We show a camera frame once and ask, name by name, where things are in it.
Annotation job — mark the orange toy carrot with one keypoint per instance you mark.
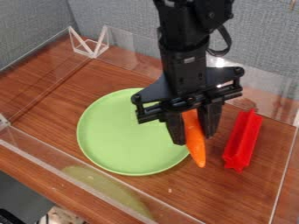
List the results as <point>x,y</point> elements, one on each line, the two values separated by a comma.
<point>193,137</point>

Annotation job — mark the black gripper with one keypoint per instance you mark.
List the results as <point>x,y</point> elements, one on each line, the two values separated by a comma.
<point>189,85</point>

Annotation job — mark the red plastic block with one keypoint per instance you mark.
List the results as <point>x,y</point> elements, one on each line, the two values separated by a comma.
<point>241,140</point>

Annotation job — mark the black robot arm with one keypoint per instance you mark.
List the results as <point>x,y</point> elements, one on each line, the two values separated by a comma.
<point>187,23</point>

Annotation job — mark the green round plate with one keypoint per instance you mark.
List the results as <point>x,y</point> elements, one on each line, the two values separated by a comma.
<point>117,143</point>

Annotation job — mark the clear acrylic corner bracket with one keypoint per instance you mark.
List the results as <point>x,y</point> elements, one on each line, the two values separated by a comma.
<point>86,47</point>

